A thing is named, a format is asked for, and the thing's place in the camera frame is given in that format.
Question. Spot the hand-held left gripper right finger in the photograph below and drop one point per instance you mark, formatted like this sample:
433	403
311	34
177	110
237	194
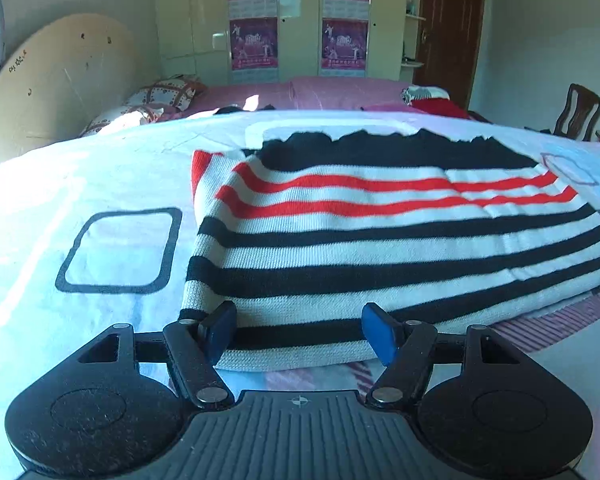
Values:
380	332

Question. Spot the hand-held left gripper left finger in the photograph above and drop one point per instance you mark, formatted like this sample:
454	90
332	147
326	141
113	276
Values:
220	331

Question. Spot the striped knit sweater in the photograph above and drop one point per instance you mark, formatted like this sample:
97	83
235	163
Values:
380	240

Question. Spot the light printed blanket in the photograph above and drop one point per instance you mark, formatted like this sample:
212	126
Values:
55	200

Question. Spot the red cloth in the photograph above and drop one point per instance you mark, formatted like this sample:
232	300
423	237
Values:
440	108

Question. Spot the patterned pillow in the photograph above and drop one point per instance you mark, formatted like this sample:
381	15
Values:
120	119
167	92

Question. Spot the black and white striped cloth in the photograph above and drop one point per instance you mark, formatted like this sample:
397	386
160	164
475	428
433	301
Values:
422	94

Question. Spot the pink bed sheet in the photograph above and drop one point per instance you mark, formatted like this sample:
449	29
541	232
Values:
330	92

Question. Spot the dark wooden chair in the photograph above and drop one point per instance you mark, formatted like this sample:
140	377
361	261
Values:
577	112

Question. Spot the cream rounded headboard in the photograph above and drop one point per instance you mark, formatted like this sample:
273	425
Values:
60	80

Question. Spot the brown wooden door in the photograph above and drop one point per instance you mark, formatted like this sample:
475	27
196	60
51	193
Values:
455	30

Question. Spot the cream corner shelf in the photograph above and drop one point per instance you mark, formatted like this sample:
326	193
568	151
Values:
412	15

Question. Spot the cream wardrobe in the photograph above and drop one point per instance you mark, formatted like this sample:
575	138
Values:
300	10

